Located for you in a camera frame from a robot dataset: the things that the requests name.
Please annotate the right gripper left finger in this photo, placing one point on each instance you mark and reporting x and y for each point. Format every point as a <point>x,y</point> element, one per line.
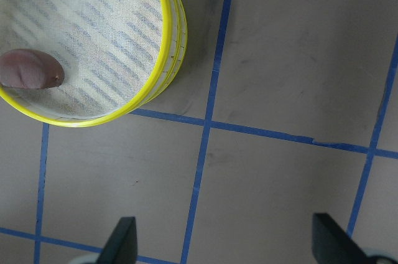
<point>121,246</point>

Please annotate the brown steamed bun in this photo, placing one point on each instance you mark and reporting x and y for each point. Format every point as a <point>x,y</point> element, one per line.
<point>30,69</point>

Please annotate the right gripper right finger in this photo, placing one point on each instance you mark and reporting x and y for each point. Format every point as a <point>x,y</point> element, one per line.
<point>331,244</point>

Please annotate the yellow steamer layer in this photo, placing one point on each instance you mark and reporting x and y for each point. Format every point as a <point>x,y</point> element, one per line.
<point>107,49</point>
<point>171,54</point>

